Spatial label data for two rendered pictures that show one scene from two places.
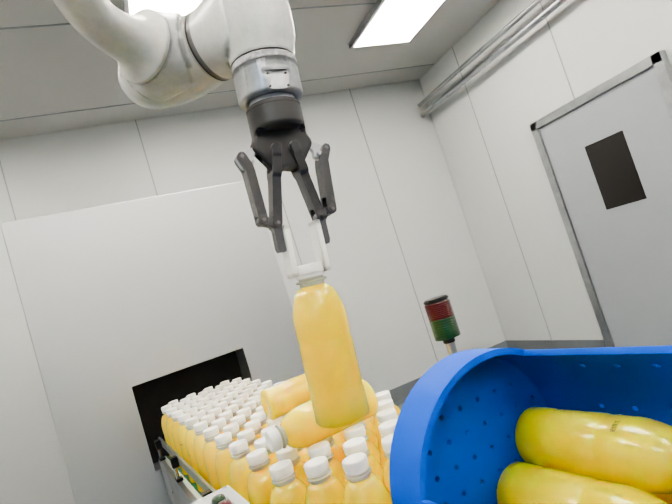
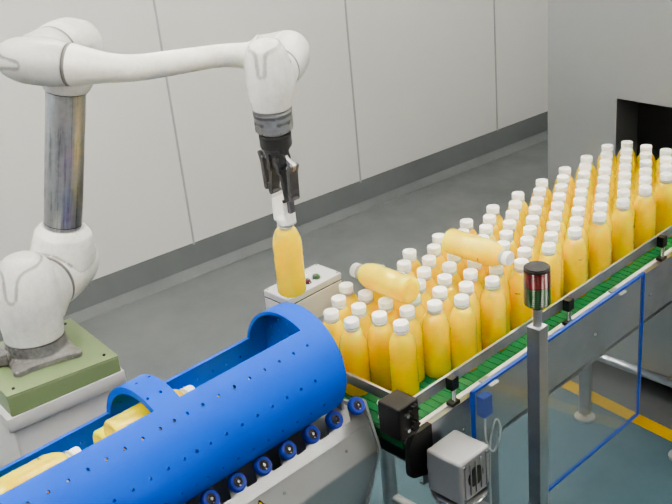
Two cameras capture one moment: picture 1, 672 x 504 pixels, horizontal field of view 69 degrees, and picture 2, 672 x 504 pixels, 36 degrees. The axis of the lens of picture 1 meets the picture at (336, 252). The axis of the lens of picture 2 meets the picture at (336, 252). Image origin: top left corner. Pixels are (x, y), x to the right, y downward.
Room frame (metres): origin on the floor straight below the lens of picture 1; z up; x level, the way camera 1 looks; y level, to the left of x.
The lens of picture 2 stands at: (0.27, -2.18, 2.35)
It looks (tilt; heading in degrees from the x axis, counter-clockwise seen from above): 25 degrees down; 77
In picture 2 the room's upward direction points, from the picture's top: 6 degrees counter-clockwise
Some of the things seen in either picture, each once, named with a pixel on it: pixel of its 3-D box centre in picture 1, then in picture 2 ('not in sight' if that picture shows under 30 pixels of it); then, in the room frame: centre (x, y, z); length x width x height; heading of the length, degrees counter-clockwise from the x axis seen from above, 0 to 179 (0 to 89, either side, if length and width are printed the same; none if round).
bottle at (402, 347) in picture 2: not in sight; (403, 361); (0.89, -0.06, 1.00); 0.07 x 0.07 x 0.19
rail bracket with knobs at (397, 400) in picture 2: not in sight; (397, 416); (0.82, -0.22, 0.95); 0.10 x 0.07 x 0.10; 119
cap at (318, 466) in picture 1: (317, 469); (338, 301); (0.78, 0.13, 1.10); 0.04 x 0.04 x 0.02
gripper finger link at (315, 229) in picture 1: (319, 246); (289, 211); (0.66, 0.02, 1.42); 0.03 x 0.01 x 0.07; 23
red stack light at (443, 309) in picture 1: (438, 309); (537, 277); (1.19, -0.20, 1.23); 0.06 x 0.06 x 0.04
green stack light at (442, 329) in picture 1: (444, 327); (537, 294); (1.19, -0.20, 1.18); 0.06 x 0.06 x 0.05
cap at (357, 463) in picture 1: (356, 466); (331, 315); (0.75, 0.07, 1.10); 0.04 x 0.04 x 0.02
